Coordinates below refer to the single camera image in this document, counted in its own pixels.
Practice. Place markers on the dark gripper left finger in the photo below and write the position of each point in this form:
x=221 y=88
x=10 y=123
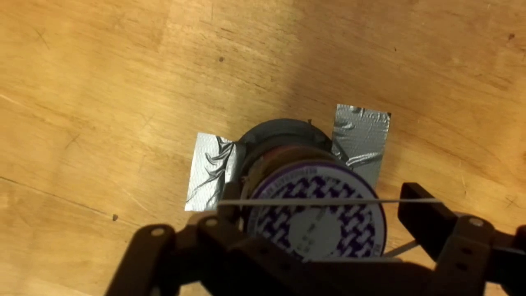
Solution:
x=165 y=264

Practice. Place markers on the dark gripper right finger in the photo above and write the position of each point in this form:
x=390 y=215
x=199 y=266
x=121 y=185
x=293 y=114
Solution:
x=461 y=248

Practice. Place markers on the grey duct tape piece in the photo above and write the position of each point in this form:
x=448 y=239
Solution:
x=211 y=170
x=362 y=137

